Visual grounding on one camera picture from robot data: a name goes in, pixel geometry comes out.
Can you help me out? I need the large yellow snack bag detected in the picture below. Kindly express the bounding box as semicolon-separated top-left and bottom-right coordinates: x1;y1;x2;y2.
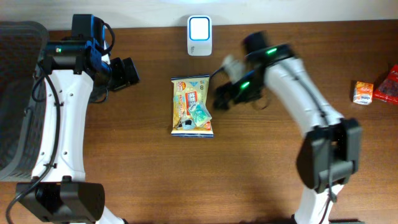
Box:
171;74;214;138

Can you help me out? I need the orange tissue pack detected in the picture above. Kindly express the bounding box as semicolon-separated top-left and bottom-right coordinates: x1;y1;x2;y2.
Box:
353;82;374;105

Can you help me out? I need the white barcode scanner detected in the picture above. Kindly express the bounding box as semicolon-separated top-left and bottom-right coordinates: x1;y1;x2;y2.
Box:
187;15;213;57

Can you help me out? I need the teal tissue pack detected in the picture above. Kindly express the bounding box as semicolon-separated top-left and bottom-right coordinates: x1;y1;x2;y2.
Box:
188;101;212;127

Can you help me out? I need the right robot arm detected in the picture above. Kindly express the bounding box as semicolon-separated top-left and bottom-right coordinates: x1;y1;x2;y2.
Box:
213;32;363;223

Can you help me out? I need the left black cable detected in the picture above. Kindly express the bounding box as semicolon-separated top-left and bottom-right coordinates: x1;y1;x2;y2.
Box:
5;62;63;224

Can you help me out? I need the grey plastic mesh basket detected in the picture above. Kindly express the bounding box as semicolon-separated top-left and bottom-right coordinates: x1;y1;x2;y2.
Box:
1;21;49;182

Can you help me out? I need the red snack packet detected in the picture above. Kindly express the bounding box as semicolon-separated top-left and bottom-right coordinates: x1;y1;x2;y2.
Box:
373;64;397;105

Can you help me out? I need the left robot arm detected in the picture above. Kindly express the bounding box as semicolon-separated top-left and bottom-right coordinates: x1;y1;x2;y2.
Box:
15;14;140;223

